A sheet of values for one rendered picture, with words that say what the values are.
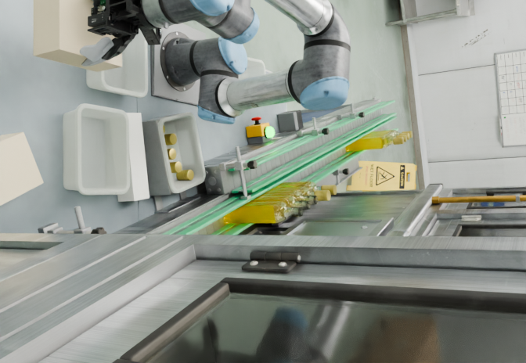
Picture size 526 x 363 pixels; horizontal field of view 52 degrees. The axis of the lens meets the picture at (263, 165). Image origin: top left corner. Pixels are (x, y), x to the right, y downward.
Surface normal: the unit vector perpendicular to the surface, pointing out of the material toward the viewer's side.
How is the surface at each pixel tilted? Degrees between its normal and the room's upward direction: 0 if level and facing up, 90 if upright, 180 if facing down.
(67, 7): 0
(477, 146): 90
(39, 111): 0
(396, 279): 90
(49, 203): 0
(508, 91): 90
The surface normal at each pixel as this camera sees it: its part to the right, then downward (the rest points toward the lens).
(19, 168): 0.87, -0.06
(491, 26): -0.47, 0.22
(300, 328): -0.16, -0.97
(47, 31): -0.50, -0.04
